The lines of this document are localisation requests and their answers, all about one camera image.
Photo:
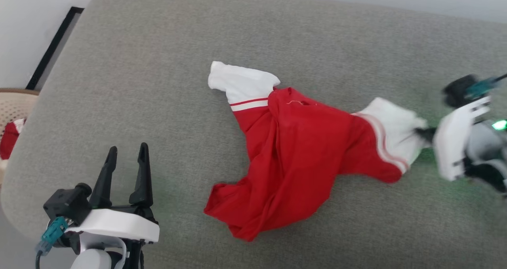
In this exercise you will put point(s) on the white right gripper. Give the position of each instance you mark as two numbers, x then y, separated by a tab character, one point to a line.
455	142

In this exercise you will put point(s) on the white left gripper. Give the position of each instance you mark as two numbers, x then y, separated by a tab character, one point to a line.
115	223

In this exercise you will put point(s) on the red and white shirt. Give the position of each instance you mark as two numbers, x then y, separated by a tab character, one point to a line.
301	154

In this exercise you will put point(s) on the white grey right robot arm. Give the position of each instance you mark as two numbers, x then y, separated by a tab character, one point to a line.
485	154

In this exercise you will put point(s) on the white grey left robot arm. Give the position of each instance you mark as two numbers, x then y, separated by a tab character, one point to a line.
103	257

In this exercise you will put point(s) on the red garment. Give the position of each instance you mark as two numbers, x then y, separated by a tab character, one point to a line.
10	138

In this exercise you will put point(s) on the beige laundry basket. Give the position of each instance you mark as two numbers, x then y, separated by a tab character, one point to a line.
16	106

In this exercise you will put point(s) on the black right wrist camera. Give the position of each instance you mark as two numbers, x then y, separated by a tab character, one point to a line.
457	90

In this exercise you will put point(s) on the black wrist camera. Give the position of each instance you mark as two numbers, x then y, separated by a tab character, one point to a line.
67	203
457	90

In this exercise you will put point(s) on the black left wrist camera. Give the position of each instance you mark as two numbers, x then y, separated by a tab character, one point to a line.
67	203

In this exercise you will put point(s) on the teal right camera connector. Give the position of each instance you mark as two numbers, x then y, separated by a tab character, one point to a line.
480	87

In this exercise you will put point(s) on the teal camera connector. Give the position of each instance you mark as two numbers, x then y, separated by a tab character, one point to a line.
480	87
52	233

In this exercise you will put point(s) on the teal left camera connector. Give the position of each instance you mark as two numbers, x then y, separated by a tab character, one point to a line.
52	233

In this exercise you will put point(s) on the black wall skirting strip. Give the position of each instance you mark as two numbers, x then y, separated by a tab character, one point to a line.
55	47

